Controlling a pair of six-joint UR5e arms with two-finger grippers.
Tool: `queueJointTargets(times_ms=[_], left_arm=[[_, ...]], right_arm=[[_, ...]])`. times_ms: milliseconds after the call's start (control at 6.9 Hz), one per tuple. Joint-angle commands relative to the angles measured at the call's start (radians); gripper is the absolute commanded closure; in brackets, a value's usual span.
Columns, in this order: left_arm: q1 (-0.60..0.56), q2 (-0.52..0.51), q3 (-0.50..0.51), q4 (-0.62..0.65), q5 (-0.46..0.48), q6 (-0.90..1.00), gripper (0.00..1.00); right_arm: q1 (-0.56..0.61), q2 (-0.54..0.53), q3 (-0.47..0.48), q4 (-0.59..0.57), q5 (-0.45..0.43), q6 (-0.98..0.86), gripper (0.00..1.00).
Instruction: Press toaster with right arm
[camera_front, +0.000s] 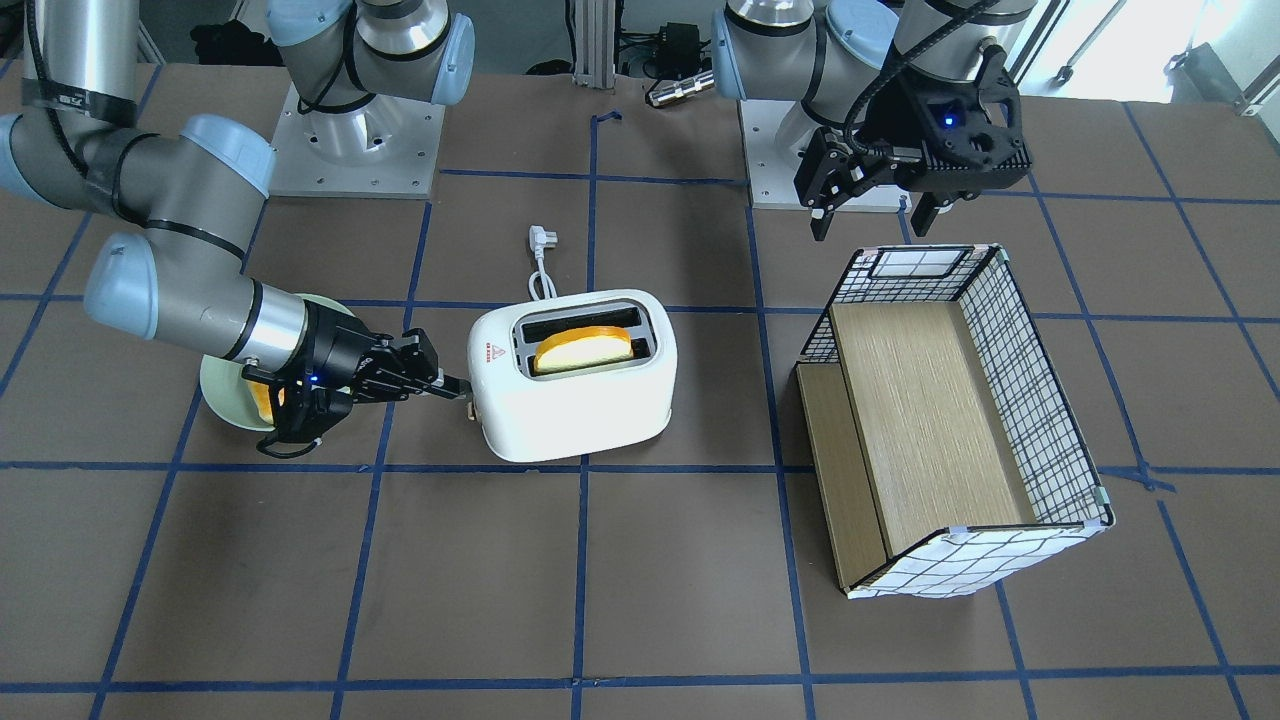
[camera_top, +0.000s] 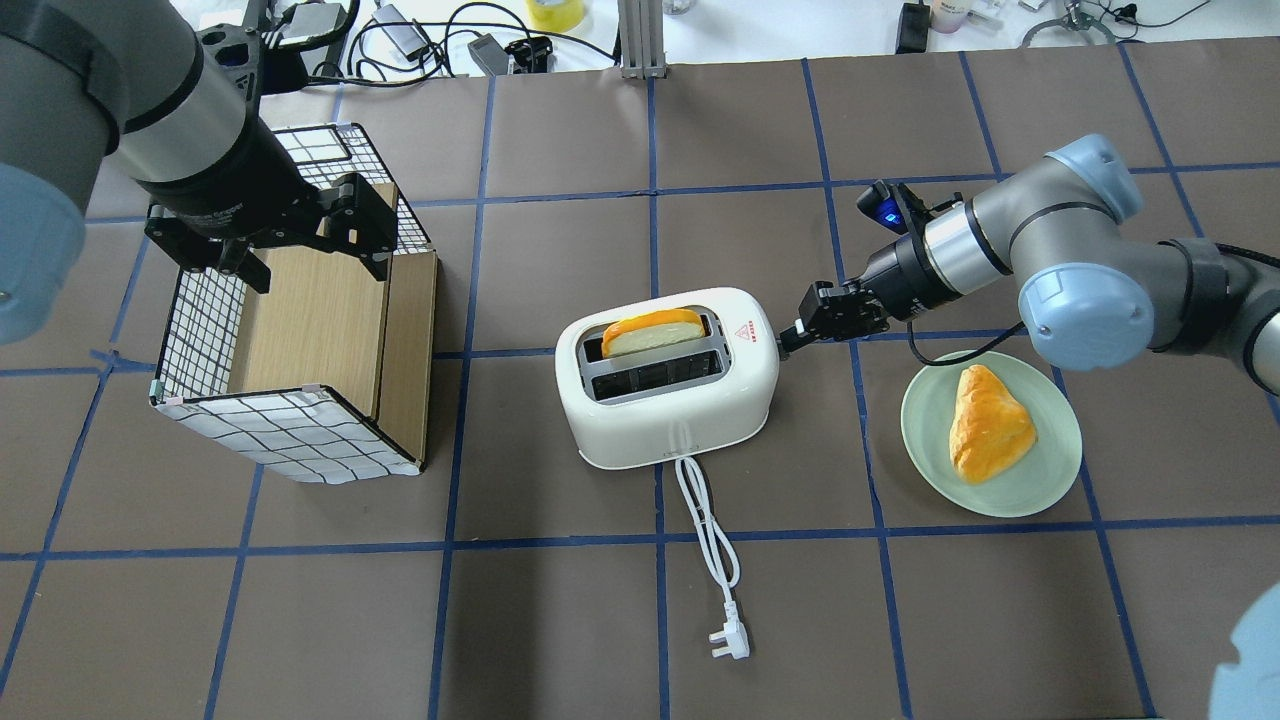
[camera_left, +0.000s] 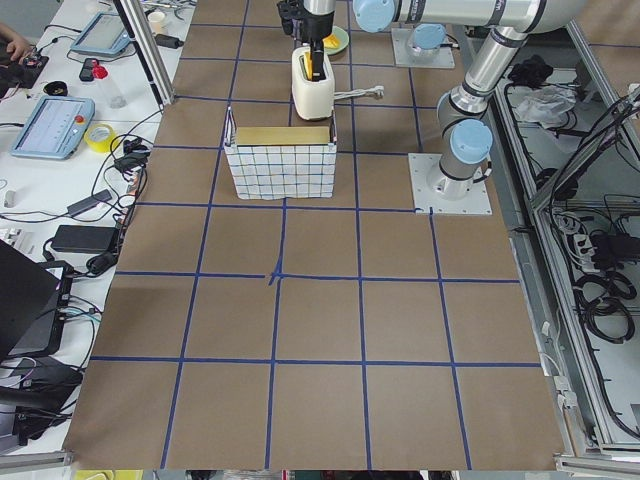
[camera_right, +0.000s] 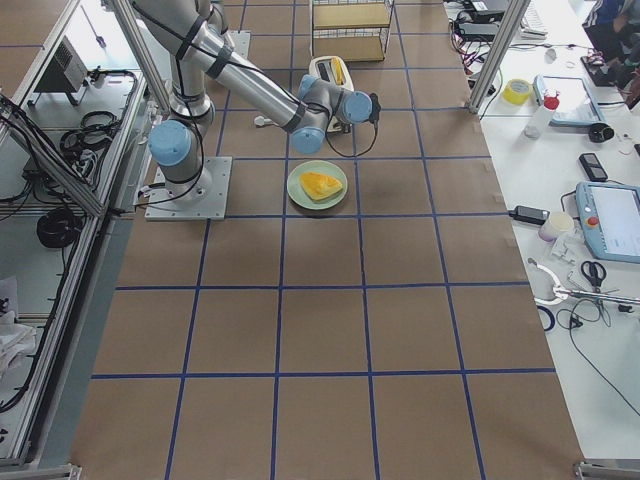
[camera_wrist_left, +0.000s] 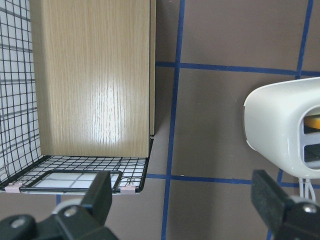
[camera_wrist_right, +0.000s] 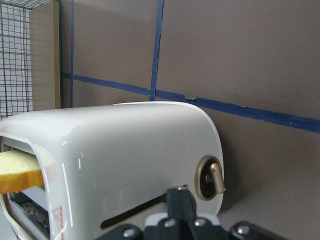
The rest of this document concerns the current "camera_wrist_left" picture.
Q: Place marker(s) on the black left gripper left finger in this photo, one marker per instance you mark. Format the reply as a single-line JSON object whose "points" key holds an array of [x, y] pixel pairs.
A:
{"points": [[71, 220]]}

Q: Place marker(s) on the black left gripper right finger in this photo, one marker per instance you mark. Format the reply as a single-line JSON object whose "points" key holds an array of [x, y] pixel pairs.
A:
{"points": [[287, 217]]}

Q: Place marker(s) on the white toaster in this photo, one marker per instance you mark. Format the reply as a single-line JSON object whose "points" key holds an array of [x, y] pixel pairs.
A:
{"points": [[274, 122]]}

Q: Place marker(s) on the black framed label holder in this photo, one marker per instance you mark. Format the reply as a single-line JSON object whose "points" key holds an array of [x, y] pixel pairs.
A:
{"points": [[62, 182]]}

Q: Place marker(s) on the right pink binder clip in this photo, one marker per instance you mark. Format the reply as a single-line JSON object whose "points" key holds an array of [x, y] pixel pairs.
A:
{"points": [[128, 188]]}

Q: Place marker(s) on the pink binder clip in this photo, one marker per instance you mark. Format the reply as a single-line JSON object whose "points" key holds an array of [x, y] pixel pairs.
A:
{"points": [[128, 188], [13, 187]]}

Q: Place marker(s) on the left pink binder clip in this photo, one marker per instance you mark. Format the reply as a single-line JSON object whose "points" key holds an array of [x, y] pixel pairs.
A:
{"points": [[13, 187]]}

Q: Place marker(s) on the orange toast slice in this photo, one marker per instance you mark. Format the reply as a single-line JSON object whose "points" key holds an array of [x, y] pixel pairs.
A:
{"points": [[312, 122]]}

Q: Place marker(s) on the light wood board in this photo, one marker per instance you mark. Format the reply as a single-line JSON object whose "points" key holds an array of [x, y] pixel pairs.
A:
{"points": [[94, 69]]}

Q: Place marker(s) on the black wire mesh basket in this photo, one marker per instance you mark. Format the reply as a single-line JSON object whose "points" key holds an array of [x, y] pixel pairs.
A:
{"points": [[21, 159]]}

